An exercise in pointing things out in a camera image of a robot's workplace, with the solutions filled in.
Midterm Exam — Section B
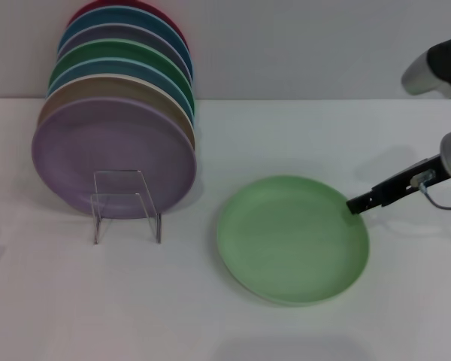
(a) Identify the beige plate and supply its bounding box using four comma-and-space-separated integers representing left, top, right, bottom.
36, 74, 196, 146

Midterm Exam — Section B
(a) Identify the light green plate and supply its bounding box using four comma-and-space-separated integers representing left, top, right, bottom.
216, 174, 371, 308

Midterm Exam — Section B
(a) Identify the dark green plate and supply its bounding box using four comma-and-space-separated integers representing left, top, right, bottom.
47, 38, 195, 110

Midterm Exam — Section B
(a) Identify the grey purple plate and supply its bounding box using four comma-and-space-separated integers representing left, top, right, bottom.
56, 23, 194, 82

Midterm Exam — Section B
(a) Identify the teal blue plate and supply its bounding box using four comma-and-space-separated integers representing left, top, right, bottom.
57, 6, 194, 76

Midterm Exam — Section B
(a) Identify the clear acrylic plate rack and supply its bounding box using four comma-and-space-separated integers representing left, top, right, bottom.
89, 169, 163, 245

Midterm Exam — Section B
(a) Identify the lilac plate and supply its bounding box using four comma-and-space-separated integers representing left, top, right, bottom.
31, 96, 198, 221

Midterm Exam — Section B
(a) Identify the maroon red plate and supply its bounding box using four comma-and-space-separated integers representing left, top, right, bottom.
66, 0, 191, 53

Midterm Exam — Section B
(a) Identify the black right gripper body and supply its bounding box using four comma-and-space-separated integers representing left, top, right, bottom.
371, 153, 450, 208

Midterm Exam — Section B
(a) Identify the grey cable with metal plug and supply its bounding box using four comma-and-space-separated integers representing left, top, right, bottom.
408, 169, 451, 210

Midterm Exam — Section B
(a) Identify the light blue plate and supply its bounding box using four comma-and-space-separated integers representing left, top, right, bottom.
47, 56, 195, 121

